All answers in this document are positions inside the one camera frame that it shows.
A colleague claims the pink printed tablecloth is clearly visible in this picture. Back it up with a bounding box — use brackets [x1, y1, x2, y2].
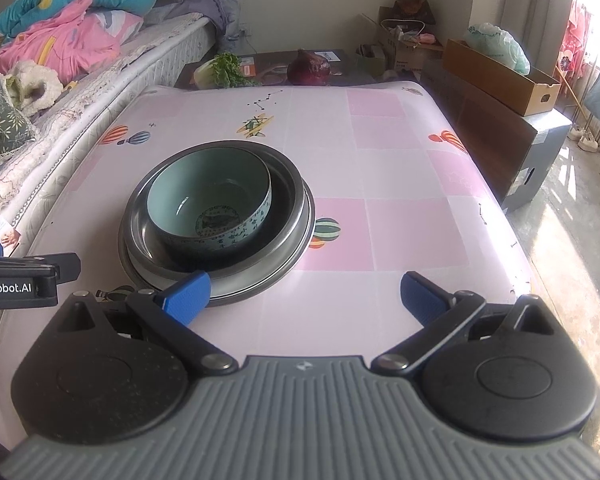
[0, 80, 536, 411]

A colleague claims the white quilted mattress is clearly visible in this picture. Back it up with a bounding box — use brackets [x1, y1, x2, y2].
[0, 12, 216, 241]

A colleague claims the pale green plastic bag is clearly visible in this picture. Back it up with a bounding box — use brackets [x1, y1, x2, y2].
[464, 22, 531, 76]

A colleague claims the grey purple blanket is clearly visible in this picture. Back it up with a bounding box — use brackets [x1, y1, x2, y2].
[142, 0, 241, 46]

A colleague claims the deep stainless steel bowl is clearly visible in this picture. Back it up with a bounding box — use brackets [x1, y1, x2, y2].
[125, 141, 311, 286]

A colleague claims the shallow stainless steel plate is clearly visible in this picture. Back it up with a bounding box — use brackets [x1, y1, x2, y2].
[117, 180, 315, 308]

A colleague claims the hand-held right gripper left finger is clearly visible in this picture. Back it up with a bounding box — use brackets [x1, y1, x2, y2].
[55, 270, 241, 377]

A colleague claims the dark brown wooden board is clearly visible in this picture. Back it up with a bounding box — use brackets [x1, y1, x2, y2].
[420, 57, 538, 201]

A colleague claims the teal ceramic bowl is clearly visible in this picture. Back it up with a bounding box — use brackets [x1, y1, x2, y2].
[146, 152, 272, 261]

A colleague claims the black snack bag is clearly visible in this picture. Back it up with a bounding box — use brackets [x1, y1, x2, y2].
[392, 0, 437, 25]

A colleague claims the white sherpa cloth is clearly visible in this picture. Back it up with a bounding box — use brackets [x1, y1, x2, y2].
[2, 60, 63, 116]

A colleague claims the green floral pillow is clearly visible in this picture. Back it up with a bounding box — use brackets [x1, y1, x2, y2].
[0, 77, 36, 176]

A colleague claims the open cardboard box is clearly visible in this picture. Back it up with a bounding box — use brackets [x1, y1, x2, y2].
[362, 6, 443, 73]

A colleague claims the green paper bag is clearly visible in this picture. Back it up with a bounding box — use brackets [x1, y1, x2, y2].
[355, 42, 387, 78]

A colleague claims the green bok choy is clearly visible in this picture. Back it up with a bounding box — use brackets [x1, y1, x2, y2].
[194, 52, 258, 90]

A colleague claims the flat dark printed box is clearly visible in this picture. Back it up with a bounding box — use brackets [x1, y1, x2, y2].
[175, 50, 361, 90]

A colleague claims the purple cabbage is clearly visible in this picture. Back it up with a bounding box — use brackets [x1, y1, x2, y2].
[286, 49, 333, 86]

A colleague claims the long cardboard box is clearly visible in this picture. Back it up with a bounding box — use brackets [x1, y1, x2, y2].
[442, 39, 562, 117]

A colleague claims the grey box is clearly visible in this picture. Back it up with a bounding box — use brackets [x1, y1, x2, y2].
[502, 107, 573, 211]

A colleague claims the pink hanging clothing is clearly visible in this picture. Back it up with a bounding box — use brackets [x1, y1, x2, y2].
[560, 0, 600, 81]

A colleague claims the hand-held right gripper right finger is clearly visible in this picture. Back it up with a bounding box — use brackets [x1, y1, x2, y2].
[370, 270, 557, 376]

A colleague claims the pink blanket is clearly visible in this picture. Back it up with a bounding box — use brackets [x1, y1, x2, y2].
[0, 7, 143, 86]

